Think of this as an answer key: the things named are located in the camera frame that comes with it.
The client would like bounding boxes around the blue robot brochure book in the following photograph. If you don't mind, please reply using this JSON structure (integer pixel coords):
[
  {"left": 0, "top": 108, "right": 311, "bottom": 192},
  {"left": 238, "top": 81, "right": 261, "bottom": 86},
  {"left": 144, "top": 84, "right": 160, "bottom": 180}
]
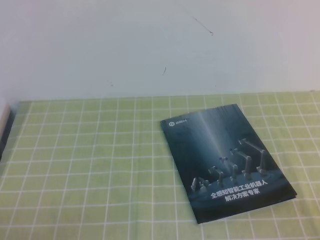
[{"left": 160, "top": 104, "right": 297, "bottom": 224}]

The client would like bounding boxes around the green checked tablecloth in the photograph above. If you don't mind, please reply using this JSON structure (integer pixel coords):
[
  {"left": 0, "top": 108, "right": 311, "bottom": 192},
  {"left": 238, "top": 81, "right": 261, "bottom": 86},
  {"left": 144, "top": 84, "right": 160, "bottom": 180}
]
[{"left": 0, "top": 91, "right": 320, "bottom": 240}]

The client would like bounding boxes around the white box at left edge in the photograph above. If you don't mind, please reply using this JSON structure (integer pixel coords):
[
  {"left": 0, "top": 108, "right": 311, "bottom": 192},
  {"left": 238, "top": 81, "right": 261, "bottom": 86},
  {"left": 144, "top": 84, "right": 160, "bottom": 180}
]
[{"left": 0, "top": 97, "right": 14, "bottom": 157}]

